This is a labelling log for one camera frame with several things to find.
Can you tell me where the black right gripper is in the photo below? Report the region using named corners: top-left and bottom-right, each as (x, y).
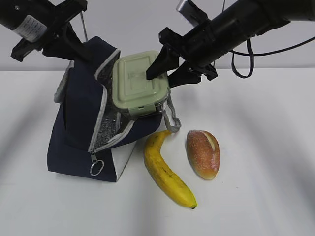
top-left (146, 19), bottom-right (249, 88)

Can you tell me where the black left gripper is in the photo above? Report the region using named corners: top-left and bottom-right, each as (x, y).
top-left (0, 0), bottom-right (93, 63)

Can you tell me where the green lidded food container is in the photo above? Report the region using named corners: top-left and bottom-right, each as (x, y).
top-left (112, 51), bottom-right (170, 118)

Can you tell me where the brown bread roll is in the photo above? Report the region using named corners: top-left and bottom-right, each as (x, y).
top-left (186, 130), bottom-right (220, 180)

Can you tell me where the navy blue lunch bag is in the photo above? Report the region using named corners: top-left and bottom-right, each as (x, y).
top-left (47, 36), bottom-right (181, 182)

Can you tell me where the yellow banana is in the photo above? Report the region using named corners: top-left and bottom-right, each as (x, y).
top-left (144, 130), bottom-right (197, 209)

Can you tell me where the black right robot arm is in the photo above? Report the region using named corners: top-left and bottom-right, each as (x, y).
top-left (146, 0), bottom-right (315, 88)

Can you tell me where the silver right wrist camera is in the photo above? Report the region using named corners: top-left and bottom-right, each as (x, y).
top-left (176, 0), bottom-right (209, 27)

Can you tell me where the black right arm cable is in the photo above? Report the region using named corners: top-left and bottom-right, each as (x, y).
top-left (231, 36), bottom-right (315, 79)

